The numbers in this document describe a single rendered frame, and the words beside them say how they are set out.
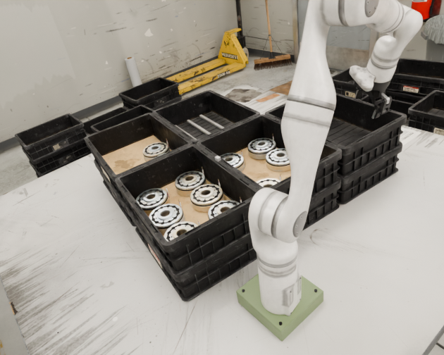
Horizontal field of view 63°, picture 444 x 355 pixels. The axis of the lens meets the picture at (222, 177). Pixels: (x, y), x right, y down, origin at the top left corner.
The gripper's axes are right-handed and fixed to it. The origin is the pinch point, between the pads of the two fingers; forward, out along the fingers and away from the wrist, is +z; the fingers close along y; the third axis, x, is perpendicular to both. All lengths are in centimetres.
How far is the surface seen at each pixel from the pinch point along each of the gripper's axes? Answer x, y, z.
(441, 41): -149, 87, 102
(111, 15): 64, 322, 151
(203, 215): 61, -10, 6
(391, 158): -7.1, -12.3, 18.6
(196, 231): 65, -21, -10
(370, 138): 4.4, -9.8, 2.6
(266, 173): 35.8, -1.8, 13.1
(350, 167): 12.2, -13.5, 9.1
